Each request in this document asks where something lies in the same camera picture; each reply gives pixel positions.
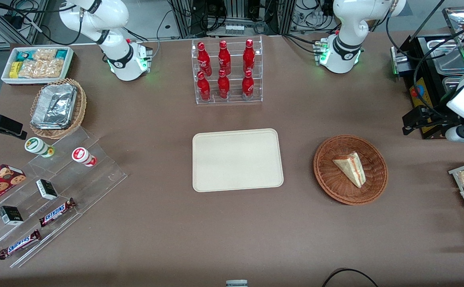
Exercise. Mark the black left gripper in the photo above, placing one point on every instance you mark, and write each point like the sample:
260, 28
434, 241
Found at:
435, 114

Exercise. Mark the triangular sandwich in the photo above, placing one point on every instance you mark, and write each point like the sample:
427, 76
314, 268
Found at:
351, 169

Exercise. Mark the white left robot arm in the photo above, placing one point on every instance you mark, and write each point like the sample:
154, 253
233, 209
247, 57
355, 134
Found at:
347, 24

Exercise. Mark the light wicker basket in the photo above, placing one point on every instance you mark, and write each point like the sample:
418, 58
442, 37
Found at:
80, 107

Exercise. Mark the dark brown wicker basket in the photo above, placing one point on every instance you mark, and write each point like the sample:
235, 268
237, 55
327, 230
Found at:
335, 183

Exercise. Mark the beige plastic tray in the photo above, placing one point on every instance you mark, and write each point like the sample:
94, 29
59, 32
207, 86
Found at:
235, 159

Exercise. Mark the green lid yogurt cup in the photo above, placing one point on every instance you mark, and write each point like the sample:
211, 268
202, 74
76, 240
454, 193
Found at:
36, 146

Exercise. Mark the aluminium foil containers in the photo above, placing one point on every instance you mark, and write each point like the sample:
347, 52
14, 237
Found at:
54, 105

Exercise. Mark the white plastic snack bin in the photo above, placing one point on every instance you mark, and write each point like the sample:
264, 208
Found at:
6, 77

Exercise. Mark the steel warmer pan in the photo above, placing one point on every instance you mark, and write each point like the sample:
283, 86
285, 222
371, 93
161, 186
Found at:
447, 59
451, 85

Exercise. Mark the small black box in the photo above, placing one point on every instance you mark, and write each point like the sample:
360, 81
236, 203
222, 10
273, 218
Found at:
10, 216
47, 189

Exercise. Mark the yellow snack pack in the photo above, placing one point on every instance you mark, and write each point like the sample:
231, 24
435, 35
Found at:
15, 69

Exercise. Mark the clear rice cracker pack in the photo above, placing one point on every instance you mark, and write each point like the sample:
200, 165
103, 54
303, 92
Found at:
44, 54
51, 68
29, 68

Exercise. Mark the red lid yogurt cup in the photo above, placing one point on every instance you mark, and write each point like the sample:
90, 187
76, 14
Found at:
82, 155

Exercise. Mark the black food warmer machine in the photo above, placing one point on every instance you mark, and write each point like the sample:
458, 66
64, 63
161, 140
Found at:
423, 52

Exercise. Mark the teal snack pack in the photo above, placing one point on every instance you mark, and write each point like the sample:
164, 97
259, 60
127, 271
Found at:
23, 56
61, 54

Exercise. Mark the clear acrylic step display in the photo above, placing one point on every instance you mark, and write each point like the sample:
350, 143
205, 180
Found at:
96, 175

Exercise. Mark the snickers chocolate bar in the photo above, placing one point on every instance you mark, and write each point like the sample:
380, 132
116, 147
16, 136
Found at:
20, 244
56, 213

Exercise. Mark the red cola bottle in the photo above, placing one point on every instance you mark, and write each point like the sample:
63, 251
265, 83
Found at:
224, 87
247, 87
204, 59
249, 56
224, 57
203, 88

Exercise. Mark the clear acrylic bottle rack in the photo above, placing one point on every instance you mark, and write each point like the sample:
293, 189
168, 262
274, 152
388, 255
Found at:
233, 99

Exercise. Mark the white power strip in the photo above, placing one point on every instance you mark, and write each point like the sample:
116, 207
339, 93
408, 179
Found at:
234, 29

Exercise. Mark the small grey device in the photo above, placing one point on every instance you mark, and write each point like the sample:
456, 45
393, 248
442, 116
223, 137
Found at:
236, 284

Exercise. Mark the aluminium frame rack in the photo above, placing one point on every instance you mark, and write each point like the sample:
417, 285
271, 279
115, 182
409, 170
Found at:
184, 18

